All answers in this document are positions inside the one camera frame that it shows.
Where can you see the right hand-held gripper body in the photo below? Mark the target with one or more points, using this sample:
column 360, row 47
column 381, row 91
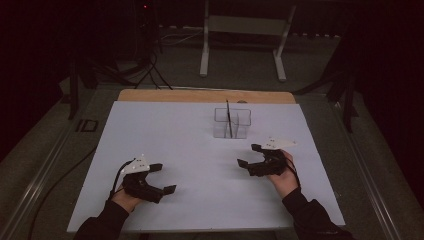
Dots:
column 270, row 165

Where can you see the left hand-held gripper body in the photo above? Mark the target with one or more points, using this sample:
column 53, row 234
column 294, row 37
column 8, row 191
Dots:
column 141, row 188

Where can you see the clear acrylic organizer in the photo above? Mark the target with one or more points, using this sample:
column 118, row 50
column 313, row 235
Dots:
column 238, row 125

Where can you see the black pen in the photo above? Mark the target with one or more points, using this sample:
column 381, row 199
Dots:
column 229, row 120

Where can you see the person's left hand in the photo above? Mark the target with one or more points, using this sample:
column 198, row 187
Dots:
column 125, row 201

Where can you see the person's right hand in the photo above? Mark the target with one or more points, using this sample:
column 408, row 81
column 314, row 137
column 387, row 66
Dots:
column 286, row 183

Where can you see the white table cover sheet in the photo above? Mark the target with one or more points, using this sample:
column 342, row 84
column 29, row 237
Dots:
column 200, row 200

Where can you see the black metal stand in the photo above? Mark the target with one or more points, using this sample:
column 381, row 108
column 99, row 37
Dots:
column 349, row 106
column 74, row 93

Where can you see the white metal stand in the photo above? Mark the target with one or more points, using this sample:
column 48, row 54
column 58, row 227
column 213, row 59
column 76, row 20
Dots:
column 245, row 25

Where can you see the metal rail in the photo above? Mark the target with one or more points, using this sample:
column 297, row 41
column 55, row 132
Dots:
column 36, row 186
column 370, row 173

